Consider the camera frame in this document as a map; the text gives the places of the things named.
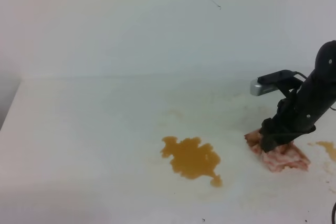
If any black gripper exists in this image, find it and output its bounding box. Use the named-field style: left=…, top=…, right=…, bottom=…
left=259, top=73, right=335, bottom=153

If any pink white striped rag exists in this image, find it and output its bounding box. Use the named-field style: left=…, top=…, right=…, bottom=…
left=244, top=130, right=310, bottom=173

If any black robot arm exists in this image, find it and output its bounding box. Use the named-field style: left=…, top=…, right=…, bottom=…
left=250, top=41, right=335, bottom=153

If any small coffee stain at right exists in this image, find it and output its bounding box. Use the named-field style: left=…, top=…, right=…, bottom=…
left=308, top=141, right=335, bottom=163

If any large brown coffee puddle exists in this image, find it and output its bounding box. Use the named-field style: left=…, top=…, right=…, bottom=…
left=160, top=136, right=223, bottom=187

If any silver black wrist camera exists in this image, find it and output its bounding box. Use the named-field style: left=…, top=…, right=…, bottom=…
left=250, top=70, right=303, bottom=98

